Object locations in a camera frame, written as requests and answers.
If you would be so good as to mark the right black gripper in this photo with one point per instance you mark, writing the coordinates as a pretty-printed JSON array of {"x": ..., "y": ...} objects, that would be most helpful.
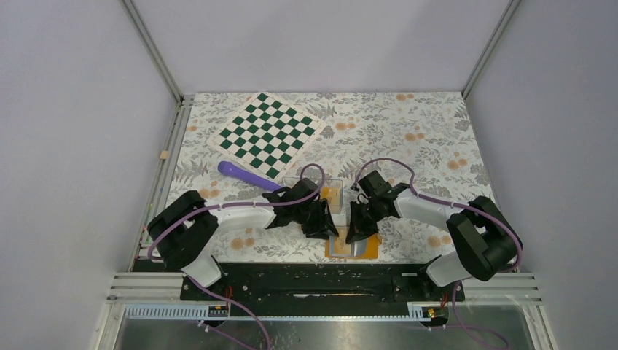
[{"x": 358, "y": 230}]

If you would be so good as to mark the purple marker pen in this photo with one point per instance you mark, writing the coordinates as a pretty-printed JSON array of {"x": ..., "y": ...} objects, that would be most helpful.
[{"x": 229, "y": 169}]

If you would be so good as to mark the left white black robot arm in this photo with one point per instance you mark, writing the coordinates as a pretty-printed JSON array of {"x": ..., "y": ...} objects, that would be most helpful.
[{"x": 181, "y": 231}]

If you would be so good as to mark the clear plastic card box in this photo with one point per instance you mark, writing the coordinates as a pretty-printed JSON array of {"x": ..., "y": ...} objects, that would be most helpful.
[{"x": 332, "y": 190}]

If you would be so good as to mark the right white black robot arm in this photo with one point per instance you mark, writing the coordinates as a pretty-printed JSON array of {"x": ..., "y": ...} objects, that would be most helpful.
[{"x": 484, "y": 241}]

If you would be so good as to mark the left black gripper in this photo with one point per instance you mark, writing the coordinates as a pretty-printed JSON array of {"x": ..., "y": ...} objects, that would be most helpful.
[{"x": 323, "y": 227}]

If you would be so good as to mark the floral table cloth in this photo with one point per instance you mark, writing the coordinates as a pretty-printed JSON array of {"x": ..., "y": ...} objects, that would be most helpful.
[{"x": 430, "y": 132}]

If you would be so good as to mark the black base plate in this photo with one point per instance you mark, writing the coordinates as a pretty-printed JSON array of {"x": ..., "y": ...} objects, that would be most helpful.
[{"x": 304, "y": 289}]

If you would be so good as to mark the orange card holder wallet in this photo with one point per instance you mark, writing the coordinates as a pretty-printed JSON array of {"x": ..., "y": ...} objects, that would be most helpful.
[{"x": 366, "y": 249}]

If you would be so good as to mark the green white chessboard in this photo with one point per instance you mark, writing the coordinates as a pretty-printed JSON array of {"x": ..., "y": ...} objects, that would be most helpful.
[{"x": 267, "y": 135}]

